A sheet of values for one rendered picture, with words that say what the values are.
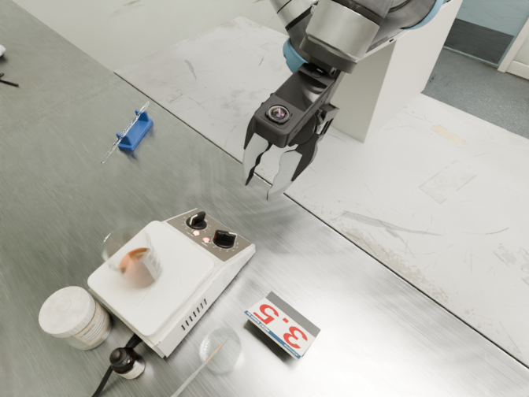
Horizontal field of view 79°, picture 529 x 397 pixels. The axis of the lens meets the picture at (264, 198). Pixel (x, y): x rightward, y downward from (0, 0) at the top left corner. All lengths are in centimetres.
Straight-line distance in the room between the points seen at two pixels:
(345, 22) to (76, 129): 64
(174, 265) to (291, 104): 25
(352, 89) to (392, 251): 32
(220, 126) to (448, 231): 50
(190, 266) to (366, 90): 46
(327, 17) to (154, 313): 38
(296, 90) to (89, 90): 68
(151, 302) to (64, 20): 155
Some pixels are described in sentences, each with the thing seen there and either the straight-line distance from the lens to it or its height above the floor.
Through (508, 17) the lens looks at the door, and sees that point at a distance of 322.
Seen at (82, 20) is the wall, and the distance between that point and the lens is 186.
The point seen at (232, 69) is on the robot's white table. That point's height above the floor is 90.
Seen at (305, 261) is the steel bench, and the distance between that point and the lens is 53.
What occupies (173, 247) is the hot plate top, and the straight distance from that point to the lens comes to 46.
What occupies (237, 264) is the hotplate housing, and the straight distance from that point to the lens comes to 48.
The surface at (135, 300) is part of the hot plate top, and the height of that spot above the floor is 99.
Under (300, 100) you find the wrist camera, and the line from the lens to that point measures 37.
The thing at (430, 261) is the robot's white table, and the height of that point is 90.
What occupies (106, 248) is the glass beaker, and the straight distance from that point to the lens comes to 41.
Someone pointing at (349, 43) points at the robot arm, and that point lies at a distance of 40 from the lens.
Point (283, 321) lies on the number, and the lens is 48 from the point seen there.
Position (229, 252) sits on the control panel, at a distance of 48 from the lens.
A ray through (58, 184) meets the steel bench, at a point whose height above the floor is 90.
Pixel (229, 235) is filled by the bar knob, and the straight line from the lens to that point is 48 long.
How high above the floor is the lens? 137
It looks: 52 degrees down
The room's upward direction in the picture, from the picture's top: straight up
